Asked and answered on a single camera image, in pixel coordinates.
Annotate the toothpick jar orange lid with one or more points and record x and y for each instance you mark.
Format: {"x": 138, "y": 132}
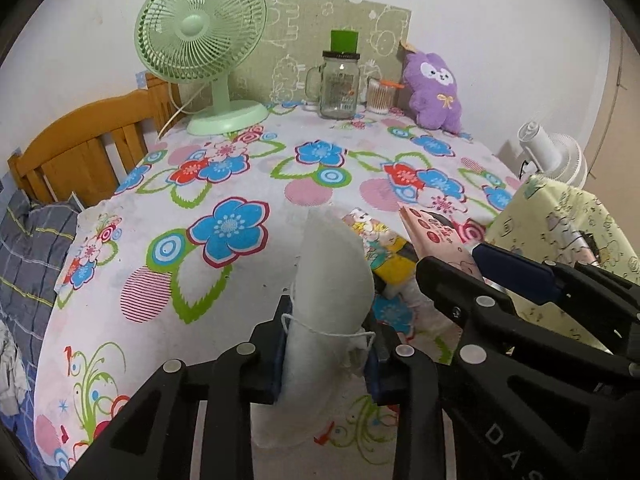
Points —
{"x": 381, "y": 95}

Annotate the floral tablecloth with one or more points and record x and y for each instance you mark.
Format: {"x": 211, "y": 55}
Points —
{"x": 201, "y": 239}

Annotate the cartoon snack packet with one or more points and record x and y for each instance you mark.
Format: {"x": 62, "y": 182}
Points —
{"x": 392, "y": 258}

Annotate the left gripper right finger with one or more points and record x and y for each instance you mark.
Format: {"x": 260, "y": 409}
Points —
{"x": 399, "y": 375}

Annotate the green patterned backboard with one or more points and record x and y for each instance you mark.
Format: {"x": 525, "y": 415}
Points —
{"x": 296, "y": 34}

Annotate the pink card packet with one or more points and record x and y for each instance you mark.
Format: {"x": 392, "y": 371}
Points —
{"x": 430, "y": 237}

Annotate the glass mason jar mug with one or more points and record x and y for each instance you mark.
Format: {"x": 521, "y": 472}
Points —
{"x": 333, "y": 85}

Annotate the white face mask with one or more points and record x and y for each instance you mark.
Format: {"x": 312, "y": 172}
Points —
{"x": 332, "y": 293}

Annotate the yellow cartoon storage box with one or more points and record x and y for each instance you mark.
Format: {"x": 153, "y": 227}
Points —
{"x": 550, "y": 220}

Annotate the purple plush bunny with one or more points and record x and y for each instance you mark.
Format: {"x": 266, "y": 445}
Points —
{"x": 434, "y": 92}

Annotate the grey plaid pillow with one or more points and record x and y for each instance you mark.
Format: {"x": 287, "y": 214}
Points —
{"x": 35, "y": 239}

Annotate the green desk fan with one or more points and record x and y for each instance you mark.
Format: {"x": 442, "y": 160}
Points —
{"x": 201, "y": 42}

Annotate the green cup on jar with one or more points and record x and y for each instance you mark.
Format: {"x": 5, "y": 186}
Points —
{"x": 344, "y": 41}

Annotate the clear plastic pencil case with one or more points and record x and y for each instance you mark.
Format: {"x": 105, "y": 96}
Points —
{"x": 407, "y": 300}

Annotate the crumpled grey white cloth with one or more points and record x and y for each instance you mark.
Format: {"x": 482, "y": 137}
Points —
{"x": 14, "y": 384}

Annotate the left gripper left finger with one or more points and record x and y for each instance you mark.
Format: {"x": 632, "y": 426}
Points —
{"x": 193, "y": 421}

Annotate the beige door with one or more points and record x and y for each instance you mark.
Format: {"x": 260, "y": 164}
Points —
{"x": 613, "y": 148}

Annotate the white standing fan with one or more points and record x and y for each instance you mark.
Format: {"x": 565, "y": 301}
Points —
{"x": 555, "y": 155}

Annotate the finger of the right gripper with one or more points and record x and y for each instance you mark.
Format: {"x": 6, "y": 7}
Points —
{"x": 604, "y": 304}
{"x": 486, "y": 313}

